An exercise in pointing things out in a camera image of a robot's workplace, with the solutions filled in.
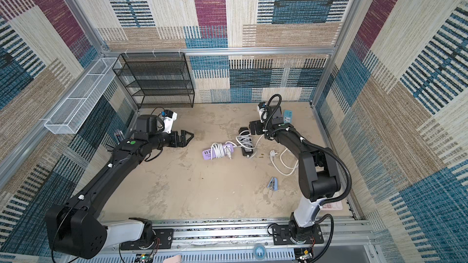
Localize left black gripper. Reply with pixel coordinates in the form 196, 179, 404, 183
150, 130, 195, 151

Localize white cord of teal strip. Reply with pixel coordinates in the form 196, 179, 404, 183
253, 133, 300, 177

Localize teal power strip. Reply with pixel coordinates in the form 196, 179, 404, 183
283, 110, 293, 124

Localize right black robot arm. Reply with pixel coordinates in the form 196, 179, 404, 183
250, 102, 341, 243

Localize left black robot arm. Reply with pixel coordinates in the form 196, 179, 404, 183
45, 110, 194, 259

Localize black power strip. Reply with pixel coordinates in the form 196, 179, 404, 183
236, 127, 256, 158

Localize blue binder clip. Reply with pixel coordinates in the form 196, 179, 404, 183
267, 177, 279, 191

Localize pens in red cup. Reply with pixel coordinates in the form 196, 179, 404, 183
113, 129, 125, 144

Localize pink white calculator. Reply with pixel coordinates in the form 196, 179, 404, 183
321, 201, 343, 211

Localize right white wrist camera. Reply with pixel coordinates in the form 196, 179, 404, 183
257, 102, 272, 123

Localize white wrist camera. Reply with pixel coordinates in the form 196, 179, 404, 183
162, 110, 177, 133
257, 102, 272, 123

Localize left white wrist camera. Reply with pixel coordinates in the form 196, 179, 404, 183
162, 110, 177, 133

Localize black corrugated cable conduit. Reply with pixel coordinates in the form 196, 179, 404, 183
261, 94, 352, 263

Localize black wire shelf rack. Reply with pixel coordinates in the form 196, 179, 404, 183
112, 52, 195, 109

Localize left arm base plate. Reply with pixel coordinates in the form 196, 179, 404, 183
120, 228, 174, 252

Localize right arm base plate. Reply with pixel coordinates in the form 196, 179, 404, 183
267, 223, 324, 245

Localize white mesh wall basket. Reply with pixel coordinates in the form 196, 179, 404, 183
44, 57, 117, 135

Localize aluminium front rail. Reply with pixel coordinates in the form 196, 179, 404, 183
61, 218, 377, 263

